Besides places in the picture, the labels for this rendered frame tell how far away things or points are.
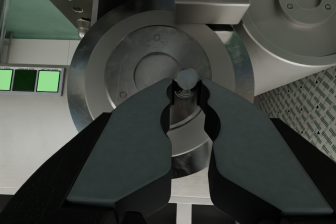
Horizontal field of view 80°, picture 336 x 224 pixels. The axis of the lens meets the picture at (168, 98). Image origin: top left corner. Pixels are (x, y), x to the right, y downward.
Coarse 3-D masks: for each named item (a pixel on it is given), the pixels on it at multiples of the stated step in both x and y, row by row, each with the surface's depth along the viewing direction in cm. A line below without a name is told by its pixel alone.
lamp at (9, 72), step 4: (0, 72) 50; (4, 72) 50; (8, 72) 50; (0, 76) 50; (4, 76) 50; (8, 76) 50; (0, 80) 50; (4, 80) 50; (8, 80) 50; (0, 84) 50; (4, 84) 50; (8, 84) 50; (0, 88) 50; (4, 88) 50; (8, 88) 50
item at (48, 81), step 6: (42, 72) 50; (48, 72) 50; (54, 72) 50; (42, 78) 50; (48, 78) 50; (54, 78) 50; (42, 84) 50; (48, 84) 50; (54, 84) 49; (42, 90) 49; (48, 90) 49; (54, 90) 49
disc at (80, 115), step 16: (144, 0) 17; (160, 0) 17; (112, 16) 17; (128, 16) 17; (96, 32) 17; (224, 32) 16; (80, 48) 16; (240, 48) 16; (80, 64) 16; (240, 64) 16; (80, 80) 16; (240, 80) 16; (80, 96) 16; (80, 112) 16; (80, 128) 15; (208, 144) 15; (176, 160) 15; (192, 160) 15; (208, 160) 15; (176, 176) 15
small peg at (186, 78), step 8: (176, 72) 11; (184, 72) 11; (192, 72) 11; (176, 80) 11; (184, 80) 11; (192, 80) 11; (176, 88) 11; (184, 88) 11; (192, 88) 11; (184, 96) 12
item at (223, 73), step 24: (120, 24) 16; (144, 24) 16; (168, 24) 16; (192, 24) 16; (96, 48) 16; (216, 48) 15; (96, 72) 15; (216, 72) 15; (96, 96) 15; (192, 120) 15; (192, 144) 14
